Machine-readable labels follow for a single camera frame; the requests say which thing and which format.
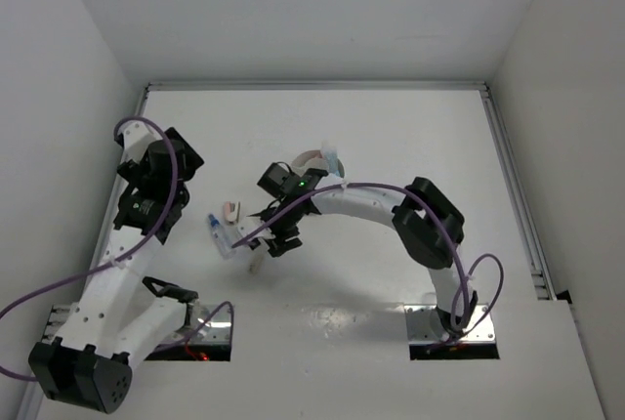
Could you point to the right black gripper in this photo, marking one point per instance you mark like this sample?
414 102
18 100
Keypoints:
280 245

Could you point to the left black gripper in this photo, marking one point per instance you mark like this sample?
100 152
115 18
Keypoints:
190 162

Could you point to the beige eraser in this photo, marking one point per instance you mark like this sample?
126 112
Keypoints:
256 263

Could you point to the clear blue-cap bottle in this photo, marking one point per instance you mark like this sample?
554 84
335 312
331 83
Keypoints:
220 237

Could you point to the blue highlighter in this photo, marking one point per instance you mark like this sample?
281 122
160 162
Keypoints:
330 154

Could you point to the pink highlighter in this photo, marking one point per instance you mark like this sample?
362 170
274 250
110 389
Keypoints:
309 155

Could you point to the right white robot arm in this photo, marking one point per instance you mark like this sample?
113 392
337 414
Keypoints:
428 225

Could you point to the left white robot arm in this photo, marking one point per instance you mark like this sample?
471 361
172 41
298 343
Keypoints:
124 314

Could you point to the white round divided organizer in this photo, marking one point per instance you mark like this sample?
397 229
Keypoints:
300 167

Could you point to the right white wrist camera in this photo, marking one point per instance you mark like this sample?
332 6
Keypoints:
252 232

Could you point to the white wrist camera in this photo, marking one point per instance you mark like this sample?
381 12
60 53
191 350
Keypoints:
135 139
252 232

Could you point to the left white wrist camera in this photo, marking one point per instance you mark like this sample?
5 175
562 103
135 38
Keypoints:
135 139

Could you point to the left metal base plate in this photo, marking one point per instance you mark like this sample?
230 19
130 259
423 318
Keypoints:
208 325

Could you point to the metal base plate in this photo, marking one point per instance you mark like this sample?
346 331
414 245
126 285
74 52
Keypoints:
208 325
424 327

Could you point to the aluminium frame rail back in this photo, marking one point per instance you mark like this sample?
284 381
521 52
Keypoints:
295 85

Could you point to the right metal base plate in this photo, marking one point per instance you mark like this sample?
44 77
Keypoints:
424 327

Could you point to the aluminium frame rail right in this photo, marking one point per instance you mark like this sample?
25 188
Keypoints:
542 281

